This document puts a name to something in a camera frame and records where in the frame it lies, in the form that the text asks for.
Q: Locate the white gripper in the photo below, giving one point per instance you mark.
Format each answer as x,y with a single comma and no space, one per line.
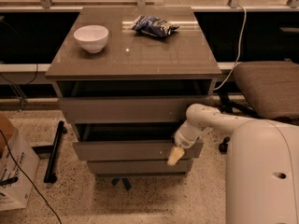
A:
181,139

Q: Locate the grey drawer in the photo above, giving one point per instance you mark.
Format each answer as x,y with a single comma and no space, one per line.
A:
126,141
138,167
131,109

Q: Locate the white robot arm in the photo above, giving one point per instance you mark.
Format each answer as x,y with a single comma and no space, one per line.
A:
262,164

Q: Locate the grey top drawer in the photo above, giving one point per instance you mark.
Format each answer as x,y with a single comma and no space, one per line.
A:
131,109

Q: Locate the grey bottom drawer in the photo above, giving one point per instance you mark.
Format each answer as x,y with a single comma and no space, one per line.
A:
138,167

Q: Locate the grey drawer cabinet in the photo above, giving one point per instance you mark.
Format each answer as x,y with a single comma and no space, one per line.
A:
134,64

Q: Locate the brown office chair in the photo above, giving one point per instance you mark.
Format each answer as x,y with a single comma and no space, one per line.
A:
271,88

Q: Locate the blue chip bag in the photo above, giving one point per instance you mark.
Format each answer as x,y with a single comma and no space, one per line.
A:
153,26

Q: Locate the white ceramic bowl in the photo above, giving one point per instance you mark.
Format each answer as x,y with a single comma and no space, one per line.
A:
92,38

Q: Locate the white paper bag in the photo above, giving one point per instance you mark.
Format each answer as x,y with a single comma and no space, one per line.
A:
21,162

